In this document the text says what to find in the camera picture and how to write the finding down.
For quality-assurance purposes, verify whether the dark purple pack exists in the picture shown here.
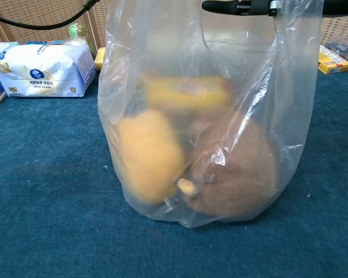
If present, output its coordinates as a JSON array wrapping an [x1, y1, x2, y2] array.
[[324, 36, 348, 74]]

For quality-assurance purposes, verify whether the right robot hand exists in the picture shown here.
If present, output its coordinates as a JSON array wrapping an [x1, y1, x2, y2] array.
[[202, 0, 348, 17]]

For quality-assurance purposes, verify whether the white blue tissue pack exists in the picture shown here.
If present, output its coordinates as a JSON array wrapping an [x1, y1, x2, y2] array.
[[0, 43, 96, 98]]

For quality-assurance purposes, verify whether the wicker folding screen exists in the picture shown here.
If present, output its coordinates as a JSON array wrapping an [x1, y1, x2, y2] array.
[[0, 0, 348, 56]]

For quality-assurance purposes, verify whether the yellow box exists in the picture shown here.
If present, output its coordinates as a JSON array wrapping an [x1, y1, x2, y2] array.
[[317, 45, 348, 75]]

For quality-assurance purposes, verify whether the yellow plush toy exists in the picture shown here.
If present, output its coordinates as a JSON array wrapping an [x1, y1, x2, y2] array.
[[118, 109, 200, 206]]

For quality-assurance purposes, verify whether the yellow snack packet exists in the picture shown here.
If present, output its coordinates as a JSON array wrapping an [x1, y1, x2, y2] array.
[[144, 76, 232, 110]]

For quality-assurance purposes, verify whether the black cable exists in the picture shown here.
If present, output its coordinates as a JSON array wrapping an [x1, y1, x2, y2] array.
[[0, 0, 102, 30]]

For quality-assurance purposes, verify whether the clear plastic bag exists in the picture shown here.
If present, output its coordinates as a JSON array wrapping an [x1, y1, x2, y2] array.
[[97, 0, 325, 230]]

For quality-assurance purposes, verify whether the brown plush toy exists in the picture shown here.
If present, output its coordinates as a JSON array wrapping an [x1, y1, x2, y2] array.
[[187, 114, 280, 221]]

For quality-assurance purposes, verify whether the yellow sponge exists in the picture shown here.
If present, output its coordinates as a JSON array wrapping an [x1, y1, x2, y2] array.
[[94, 47, 107, 71]]

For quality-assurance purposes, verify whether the green round bottle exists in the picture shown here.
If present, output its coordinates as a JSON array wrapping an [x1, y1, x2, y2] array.
[[68, 23, 97, 56]]

